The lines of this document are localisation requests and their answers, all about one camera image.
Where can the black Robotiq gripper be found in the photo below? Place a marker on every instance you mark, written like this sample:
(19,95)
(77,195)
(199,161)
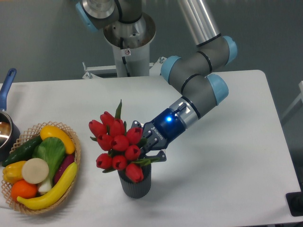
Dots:
(160,132)

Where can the yellow bell pepper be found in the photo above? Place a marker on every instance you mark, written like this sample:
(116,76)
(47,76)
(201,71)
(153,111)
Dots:
(13,172)

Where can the red tulip bouquet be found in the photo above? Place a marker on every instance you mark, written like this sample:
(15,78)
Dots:
(122,147)

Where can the white frame at right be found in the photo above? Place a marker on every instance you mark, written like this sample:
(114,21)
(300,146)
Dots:
(294,107)

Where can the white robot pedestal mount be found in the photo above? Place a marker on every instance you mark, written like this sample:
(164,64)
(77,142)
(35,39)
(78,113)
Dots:
(131,49)

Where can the yellow squash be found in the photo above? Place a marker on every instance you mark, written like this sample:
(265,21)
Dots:
(53,131)

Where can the blue handled saucepan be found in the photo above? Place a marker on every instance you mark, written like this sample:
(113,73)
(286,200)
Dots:
(9,132)

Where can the beige round disc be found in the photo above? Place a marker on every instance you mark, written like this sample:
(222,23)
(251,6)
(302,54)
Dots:
(35,170)

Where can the dark grey ribbed vase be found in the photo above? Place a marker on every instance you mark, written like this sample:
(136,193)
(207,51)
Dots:
(136,190)

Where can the green cucumber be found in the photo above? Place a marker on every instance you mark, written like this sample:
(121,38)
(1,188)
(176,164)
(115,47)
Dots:
(24,152)

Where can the green bok choy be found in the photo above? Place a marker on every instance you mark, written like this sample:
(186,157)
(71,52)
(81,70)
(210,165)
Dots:
(52,151)

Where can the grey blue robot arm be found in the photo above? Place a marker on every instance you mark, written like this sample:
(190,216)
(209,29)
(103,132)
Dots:
(200,89)

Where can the yellow banana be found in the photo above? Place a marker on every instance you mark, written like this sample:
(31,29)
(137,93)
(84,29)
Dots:
(51,197)

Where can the orange fruit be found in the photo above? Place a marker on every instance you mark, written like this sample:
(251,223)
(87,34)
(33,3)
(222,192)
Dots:
(23,189)

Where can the black device at edge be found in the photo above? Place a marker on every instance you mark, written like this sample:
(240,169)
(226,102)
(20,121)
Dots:
(295,203)

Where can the purple sweet potato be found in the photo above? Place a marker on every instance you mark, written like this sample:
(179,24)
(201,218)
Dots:
(65,163)

